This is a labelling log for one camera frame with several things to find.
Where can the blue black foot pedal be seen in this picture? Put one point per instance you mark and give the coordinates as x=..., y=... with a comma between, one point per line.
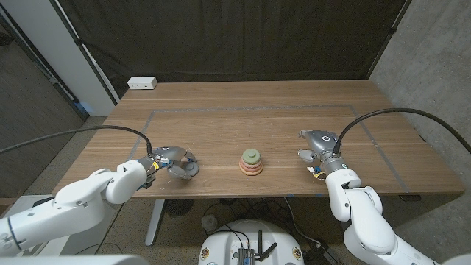
x=43, y=201

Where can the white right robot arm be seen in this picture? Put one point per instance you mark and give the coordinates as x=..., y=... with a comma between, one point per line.
x=364, y=217

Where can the grey tape outline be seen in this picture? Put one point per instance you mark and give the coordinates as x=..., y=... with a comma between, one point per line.
x=257, y=107

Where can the green hanoi disk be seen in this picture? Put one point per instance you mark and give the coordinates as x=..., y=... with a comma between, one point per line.
x=251, y=156

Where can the blue right wrist connector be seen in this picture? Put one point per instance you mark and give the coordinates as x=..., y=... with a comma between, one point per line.
x=316, y=170

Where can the white table leg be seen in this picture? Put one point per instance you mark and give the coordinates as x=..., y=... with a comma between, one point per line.
x=154, y=221

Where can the large orange hanoi disk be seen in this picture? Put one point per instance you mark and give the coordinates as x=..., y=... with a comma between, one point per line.
x=251, y=173

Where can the grey round floor object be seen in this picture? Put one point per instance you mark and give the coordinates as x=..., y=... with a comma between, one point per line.
x=209, y=222

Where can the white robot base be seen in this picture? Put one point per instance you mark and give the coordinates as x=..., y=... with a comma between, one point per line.
x=224, y=243

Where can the white power strip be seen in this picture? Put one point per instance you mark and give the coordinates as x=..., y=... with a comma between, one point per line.
x=142, y=82

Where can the dark round floor fan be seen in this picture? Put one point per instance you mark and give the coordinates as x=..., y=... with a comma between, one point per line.
x=178, y=206

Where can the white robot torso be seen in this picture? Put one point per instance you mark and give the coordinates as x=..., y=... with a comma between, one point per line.
x=73, y=260

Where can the small grey hanoi disk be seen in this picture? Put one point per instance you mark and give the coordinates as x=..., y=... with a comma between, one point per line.
x=191, y=168

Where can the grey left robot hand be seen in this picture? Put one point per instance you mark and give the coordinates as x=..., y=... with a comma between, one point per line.
x=173, y=152

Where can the black power adapter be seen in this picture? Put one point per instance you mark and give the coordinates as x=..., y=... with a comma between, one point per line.
x=320, y=254

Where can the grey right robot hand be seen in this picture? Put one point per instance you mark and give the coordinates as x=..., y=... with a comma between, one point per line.
x=324, y=141

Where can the coral red hanoi disk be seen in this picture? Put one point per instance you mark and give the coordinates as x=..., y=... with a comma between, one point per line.
x=251, y=169

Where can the black backdrop stand pole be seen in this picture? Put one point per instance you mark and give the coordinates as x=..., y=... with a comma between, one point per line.
x=87, y=55
x=393, y=29

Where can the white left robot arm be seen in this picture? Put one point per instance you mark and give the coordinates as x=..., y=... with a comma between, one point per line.
x=73, y=206

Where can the pink hanoi disk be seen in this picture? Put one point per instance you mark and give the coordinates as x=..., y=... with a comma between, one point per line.
x=251, y=165

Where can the grey antenna radio module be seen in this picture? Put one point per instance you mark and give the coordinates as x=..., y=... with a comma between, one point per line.
x=246, y=254

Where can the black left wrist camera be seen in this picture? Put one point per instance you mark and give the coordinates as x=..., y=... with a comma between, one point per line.
x=149, y=181

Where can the black backdrop cloth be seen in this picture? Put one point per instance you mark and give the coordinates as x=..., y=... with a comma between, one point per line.
x=235, y=37

